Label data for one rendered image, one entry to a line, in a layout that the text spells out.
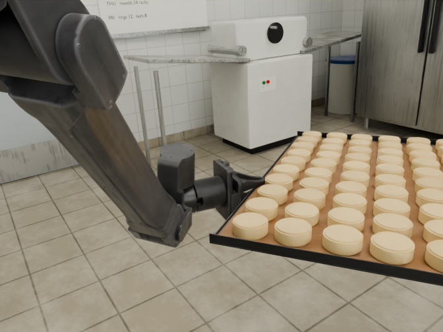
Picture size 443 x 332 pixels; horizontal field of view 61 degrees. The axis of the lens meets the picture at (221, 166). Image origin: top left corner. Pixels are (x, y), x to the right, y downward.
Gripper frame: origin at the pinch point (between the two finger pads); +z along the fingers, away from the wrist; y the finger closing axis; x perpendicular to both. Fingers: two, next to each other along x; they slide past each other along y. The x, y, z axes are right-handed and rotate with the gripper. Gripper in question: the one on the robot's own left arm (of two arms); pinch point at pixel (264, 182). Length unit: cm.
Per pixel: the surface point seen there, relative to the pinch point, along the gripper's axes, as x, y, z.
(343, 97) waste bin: -313, 62, 286
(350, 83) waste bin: -307, 44, 291
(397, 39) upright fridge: -216, -10, 262
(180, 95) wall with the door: -327, 41, 82
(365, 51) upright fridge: -250, 2, 256
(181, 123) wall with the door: -327, 71, 82
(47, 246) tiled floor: -172, 98, -56
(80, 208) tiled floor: -215, 96, -34
